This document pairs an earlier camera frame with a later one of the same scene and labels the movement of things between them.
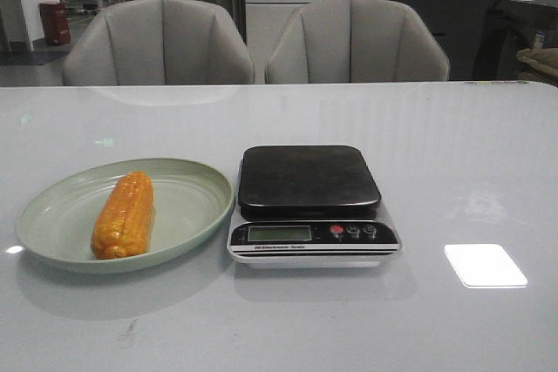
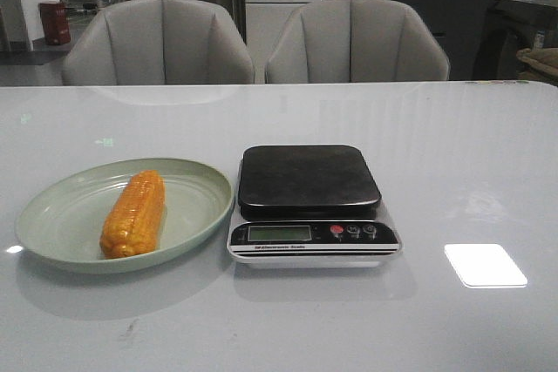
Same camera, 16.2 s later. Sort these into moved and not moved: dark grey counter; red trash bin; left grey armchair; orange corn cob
Moved: orange corn cob
Not moved: left grey armchair; dark grey counter; red trash bin
